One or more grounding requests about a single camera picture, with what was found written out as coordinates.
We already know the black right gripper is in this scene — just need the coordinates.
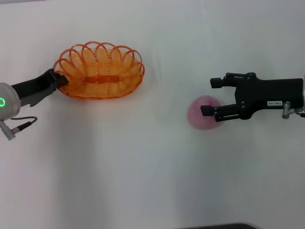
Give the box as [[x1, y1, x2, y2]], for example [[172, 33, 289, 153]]
[[200, 72, 305, 123]]

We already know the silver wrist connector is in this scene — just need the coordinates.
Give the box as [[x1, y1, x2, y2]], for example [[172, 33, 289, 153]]
[[0, 119, 15, 141], [282, 101, 296, 119]]

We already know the orange woven plastic basket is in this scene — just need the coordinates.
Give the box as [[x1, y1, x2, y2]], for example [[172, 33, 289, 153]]
[[52, 42, 145, 100]]

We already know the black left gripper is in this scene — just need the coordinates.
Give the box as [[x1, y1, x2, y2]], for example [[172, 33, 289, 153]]
[[10, 68, 70, 101]]

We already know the pink peach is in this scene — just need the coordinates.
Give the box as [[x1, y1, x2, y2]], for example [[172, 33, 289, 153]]
[[187, 95, 224, 131]]

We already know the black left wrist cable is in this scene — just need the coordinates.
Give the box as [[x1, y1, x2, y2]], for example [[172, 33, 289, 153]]
[[10, 116, 38, 132]]

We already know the dark rounded robot base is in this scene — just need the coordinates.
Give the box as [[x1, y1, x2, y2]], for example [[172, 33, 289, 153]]
[[183, 222, 260, 229]]

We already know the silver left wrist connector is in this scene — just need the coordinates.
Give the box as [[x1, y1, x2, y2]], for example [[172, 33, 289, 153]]
[[0, 119, 15, 141]]

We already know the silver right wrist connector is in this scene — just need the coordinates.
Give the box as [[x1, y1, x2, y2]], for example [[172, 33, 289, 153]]
[[282, 101, 296, 119]]

